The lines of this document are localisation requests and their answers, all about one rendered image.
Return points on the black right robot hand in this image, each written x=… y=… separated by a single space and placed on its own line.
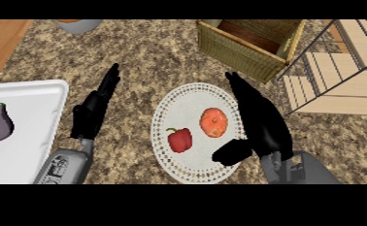
x=260 y=120

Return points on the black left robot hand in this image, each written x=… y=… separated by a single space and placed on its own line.
x=90 y=110

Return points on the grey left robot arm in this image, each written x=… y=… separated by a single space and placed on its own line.
x=64 y=165

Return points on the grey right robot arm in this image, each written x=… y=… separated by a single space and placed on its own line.
x=296 y=170

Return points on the orange squash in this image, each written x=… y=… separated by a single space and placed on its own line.
x=213 y=122

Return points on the white round placemat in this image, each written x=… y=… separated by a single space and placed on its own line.
x=188 y=133

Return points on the white rectangular tray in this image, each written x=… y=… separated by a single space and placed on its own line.
x=31 y=133

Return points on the red bell pepper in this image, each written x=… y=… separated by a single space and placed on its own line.
x=179 y=140

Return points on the purple eggplant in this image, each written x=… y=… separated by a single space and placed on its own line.
x=4 y=123

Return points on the wicker basket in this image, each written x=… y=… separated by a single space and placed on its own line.
x=249 y=47

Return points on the grey pot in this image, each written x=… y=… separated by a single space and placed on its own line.
x=78 y=25

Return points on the brown wooden board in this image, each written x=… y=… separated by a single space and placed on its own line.
x=10 y=37

